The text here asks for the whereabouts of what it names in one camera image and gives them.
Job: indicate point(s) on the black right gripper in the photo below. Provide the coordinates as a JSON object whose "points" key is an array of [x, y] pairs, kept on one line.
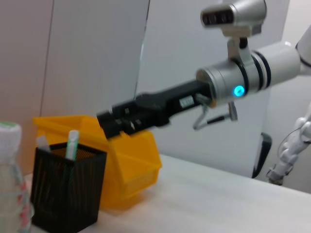
{"points": [[179, 97]]}

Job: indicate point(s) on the green pen with white cap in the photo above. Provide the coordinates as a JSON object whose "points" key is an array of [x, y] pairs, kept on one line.
{"points": [[72, 145]]}

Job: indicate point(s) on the grey marker pen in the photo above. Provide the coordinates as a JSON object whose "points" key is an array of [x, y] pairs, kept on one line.
{"points": [[43, 143]]}

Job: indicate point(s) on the clear water bottle green label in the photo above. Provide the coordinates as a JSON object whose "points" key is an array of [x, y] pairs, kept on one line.
{"points": [[12, 184]]}

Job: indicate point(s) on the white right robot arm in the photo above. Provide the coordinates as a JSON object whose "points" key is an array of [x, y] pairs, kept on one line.
{"points": [[274, 65]]}

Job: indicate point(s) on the black mesh pen holder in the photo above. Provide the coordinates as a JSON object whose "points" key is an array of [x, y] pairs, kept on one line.
{"points": [[65, 191]]}

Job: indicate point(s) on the yellow plastic storage bin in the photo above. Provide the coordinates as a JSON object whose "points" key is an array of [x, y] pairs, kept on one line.
{"points": [[138, 157]]}

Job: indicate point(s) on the dark office chair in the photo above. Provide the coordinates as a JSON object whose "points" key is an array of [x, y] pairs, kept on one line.
{"points": [[262, 155]]}

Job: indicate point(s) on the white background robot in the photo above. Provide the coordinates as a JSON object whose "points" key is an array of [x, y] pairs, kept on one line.
{"points": [[291, 150]]}

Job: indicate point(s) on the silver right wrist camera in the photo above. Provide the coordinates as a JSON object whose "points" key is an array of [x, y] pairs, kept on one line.
{"points": [[234, 14]]}

